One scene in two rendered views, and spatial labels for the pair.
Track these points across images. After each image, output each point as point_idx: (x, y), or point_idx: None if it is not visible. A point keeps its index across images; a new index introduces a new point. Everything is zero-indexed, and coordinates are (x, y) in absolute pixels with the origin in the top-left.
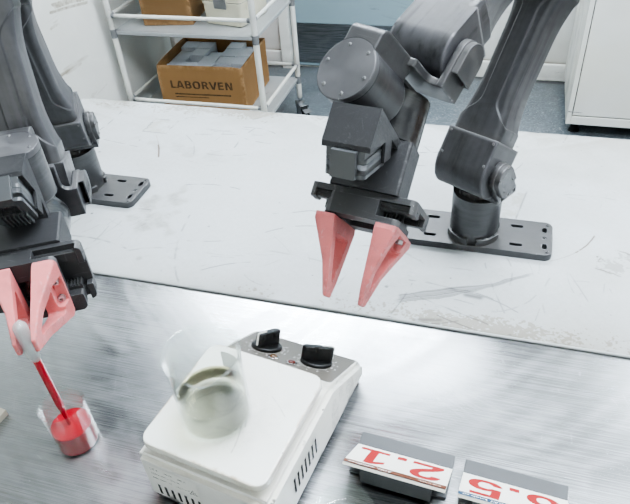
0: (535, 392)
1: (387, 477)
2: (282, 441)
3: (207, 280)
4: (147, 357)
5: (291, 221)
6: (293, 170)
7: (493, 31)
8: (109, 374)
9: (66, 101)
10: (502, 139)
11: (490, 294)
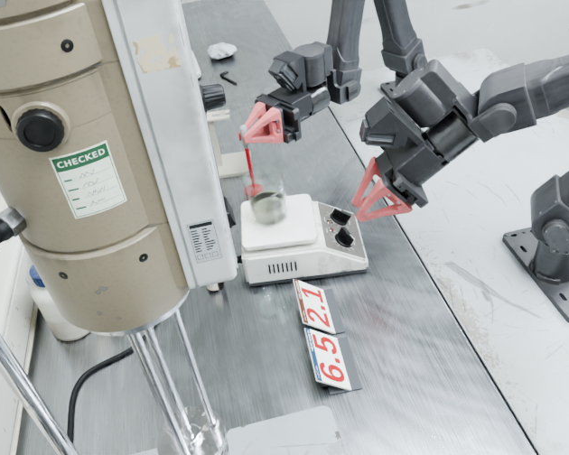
0: (424, 354)
1: None
2: (270, 242)
3: None
4: (315, 192)
5: (468, 186)
6: (521, 161)
7: None
8: (295, 187)
9: (402, 41)
10: None
11: (496, 303)
